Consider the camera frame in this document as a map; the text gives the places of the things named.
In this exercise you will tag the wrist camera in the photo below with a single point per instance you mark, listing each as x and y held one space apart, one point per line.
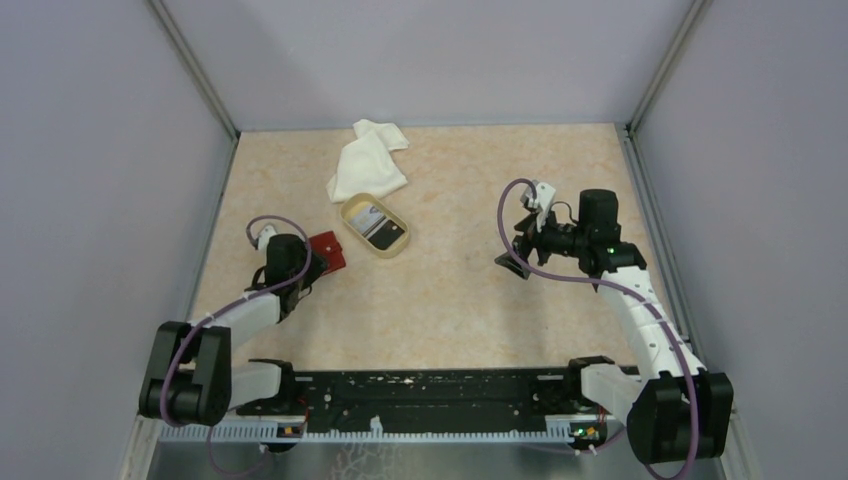
264 236
538 199

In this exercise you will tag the silver VIP card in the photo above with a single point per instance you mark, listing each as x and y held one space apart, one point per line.
368 220

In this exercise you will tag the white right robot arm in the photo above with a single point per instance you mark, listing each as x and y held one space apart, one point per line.
677 410

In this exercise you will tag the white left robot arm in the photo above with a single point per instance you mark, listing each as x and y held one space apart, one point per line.
190 379

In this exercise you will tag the red card holder wallet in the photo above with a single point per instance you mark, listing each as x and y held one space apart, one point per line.
327 246

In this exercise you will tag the beige oval tray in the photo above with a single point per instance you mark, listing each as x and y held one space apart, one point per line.
355 204

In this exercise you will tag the white crumpled cloth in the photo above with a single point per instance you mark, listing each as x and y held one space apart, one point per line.
366 165

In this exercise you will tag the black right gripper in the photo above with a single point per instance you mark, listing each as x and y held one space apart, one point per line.
527 225

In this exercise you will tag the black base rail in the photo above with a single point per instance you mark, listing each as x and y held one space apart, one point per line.
537 404

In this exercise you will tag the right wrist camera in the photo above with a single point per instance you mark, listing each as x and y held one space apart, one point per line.
538 199

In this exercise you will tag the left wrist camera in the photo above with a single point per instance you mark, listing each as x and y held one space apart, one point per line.
264 236

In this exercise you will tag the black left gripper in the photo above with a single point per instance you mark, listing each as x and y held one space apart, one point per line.
318 264

